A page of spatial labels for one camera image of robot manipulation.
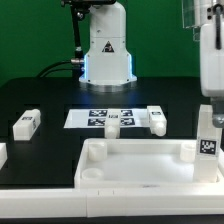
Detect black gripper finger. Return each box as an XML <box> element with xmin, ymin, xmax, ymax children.
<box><xmin>211</xmin><ymin>97</ymin><xmax>224</xmax><ymax>128</ymax></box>

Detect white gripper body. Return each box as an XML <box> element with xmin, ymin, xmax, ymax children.
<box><xmin>200</xmin><ymin>23</ymin><xmax>224</xmax><ymax>97</ymax></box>

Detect white desk top tray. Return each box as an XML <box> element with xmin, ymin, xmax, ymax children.
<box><xmin>73</xmin><ymin>138</ymin><xmax>224</xmax><ymax>190</ymax></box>

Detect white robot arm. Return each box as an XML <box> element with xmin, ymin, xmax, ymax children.
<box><xmin>79</xmin><ymin>0</ymin><xmax>224</xmax><ymax>128</ymax></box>

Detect white marker sheet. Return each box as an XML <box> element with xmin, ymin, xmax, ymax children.
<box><xmin>64</xmin><ymin>108</ymin><xmax>149</xmax><ymax>129</ymax></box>

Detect white left barrier block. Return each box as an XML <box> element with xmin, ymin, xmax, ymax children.
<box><xmin>0</xmin><ymin>143</ymin><xmax>8</xmax><ymax>170</ymax></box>

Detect white front barrier rail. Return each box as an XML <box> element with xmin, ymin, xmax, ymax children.
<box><xmin>0</xmin><ymin>186</ymin><xmax>224</xmax><ymax>218</ymax></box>

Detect black cables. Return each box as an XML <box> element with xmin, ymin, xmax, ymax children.
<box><xmin>36</xmin><ymin>59</ymin><xmax>84</xmax><ymax>78</ymax></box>

